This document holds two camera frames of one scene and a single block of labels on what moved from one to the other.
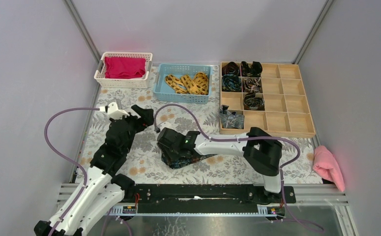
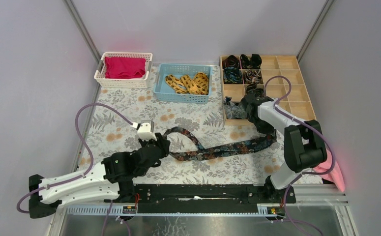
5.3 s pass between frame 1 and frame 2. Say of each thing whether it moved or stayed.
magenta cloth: stayed
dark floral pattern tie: moved
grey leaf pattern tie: moved
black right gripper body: moved
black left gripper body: moved
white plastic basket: stayed
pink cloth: stayed
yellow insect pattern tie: stayed
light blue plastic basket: stayed
